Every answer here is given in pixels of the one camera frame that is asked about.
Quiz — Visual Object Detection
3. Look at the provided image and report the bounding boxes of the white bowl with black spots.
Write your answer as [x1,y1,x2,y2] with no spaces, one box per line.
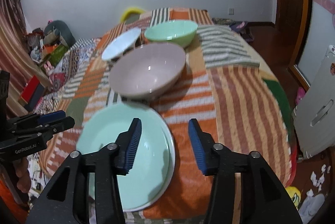
[102,28,142,62]

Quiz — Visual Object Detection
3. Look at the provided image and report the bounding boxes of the red box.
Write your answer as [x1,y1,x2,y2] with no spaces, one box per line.
[20,76,44,107]

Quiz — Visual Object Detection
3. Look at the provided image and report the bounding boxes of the wooden wardrobe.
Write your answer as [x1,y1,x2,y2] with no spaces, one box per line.
[272,0,314,88]

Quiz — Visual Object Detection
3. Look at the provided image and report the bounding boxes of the brown striped curtain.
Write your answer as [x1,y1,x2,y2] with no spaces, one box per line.
[0,0,50,120]

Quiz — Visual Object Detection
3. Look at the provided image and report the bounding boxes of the mint green plate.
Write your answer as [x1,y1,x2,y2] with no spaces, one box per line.
[76,104,174,211]

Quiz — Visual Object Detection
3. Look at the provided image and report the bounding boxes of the orange striped patchwork blanket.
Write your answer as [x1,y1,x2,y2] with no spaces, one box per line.
[39,7,296,219]

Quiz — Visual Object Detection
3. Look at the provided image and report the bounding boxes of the yellow plush toy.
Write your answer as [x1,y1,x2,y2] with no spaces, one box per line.
[285,186,301,209]

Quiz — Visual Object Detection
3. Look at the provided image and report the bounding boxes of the green cardboard box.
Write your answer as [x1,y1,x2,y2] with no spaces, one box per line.
[42,45,70,65]

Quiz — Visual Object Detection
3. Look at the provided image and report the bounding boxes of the orange clothing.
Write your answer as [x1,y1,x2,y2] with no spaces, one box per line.
[0,181,17,214]

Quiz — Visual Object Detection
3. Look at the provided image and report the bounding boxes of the yellow chair back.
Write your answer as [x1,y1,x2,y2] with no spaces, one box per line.
[120,6,143,22]

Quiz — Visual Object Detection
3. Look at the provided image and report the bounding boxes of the white heart-print sliding door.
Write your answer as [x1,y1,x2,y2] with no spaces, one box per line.
[296,0,335,83]

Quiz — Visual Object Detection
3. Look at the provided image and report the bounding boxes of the patterned checkered quilt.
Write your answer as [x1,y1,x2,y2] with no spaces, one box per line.
[34,37,101,120]

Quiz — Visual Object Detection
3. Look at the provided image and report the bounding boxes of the white paper scraps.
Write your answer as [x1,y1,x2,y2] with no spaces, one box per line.
[310,164,331,191]

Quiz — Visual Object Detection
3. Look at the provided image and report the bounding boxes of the pink bowl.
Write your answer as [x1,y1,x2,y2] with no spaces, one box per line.
[108,42,186,105]

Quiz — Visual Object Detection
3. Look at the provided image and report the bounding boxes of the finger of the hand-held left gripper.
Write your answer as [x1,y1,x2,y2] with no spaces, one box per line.
[13,116,75,140]
[8,110,66,128]

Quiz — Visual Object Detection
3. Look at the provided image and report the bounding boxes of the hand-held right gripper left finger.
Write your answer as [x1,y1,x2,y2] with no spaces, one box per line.
[26,118,143,224]

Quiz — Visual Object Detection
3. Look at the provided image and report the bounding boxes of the white plastic cabinet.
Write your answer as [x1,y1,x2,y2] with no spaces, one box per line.
[292,44,335,159]

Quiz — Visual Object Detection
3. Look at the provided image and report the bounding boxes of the mint green bowl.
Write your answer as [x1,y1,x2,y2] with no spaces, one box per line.
[144,20,198,48]

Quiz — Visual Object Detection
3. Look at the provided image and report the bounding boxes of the grey plush toy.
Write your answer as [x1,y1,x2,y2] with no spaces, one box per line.
[43,20,76,47]

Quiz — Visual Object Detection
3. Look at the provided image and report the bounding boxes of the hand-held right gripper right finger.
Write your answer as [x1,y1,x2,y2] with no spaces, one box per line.
[188,118,303,224]

